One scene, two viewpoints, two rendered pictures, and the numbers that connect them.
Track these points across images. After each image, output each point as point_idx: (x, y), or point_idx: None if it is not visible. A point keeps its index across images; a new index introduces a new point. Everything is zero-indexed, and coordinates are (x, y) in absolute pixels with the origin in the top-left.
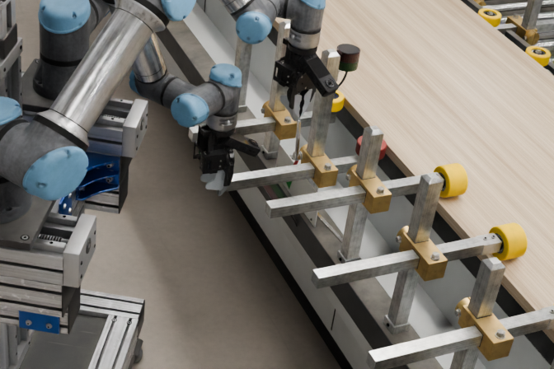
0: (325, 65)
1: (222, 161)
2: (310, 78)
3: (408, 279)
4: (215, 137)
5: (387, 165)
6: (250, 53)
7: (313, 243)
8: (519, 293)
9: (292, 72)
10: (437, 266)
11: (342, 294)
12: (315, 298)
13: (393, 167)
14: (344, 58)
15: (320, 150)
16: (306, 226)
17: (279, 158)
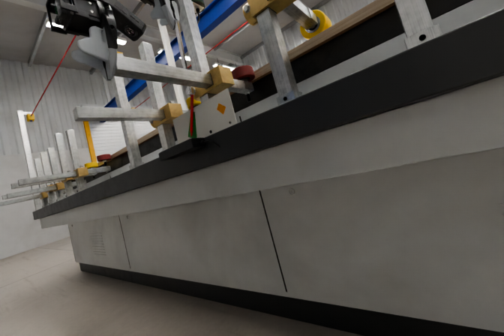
0: None
1: (93, 7)
2: None
3: None
4: None
5: (259, 93)
6: (132, 121)
7: (246, 129)
8: None
9: None
10: None
11: (317, 115)
12: (257, 281)
13: (265, 85)
14: None
15: (207, 72)
16: (229, 128)
17: (178, 130)
